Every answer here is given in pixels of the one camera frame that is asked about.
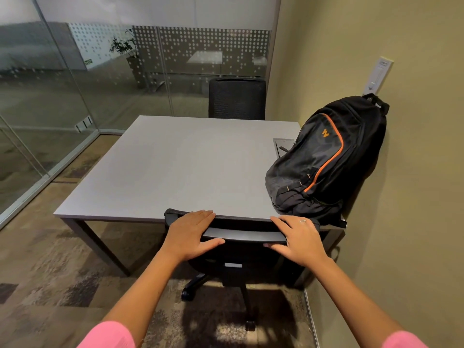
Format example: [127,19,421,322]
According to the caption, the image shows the person's left hand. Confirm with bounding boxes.
[159,209,226,265]

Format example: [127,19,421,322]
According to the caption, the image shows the person's right hand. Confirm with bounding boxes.
[262,215,331,271]

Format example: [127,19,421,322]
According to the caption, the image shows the black swivel office chair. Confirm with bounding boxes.
[163,208,347,332]

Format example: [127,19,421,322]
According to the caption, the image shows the black orange backpack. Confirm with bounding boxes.
[265,93,391,229]

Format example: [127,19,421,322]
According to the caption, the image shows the person's right forearm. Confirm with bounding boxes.
[313,258,405,348]

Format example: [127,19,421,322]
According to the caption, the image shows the person's left forearm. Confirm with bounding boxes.
[101,249,182,347]

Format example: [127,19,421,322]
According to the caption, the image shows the person's left pink sleeve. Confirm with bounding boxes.
[76,320,137,348]

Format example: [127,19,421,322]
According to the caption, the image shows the person's pink sleeve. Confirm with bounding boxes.
[382,330,430,348]
[76,320,137,348]

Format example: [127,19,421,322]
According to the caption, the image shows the person's right pink sleeve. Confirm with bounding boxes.
[382,330,430,348]

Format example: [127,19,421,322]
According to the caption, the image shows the black mesh office chair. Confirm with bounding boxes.
[208,77,267,121]

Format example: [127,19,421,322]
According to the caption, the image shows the white background table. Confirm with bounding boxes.
[187,50,224,65]

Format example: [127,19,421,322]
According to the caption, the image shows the potted green plant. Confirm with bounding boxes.
[109,29,145,89]

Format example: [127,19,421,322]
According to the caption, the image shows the grey table cable hatch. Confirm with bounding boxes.
[272,138,296,159]

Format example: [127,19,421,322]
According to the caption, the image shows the metal glass door bracket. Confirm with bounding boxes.
[74,115,94,133]

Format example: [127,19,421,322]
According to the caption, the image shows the white wall switch panel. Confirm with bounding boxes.
[362,56,395,97]

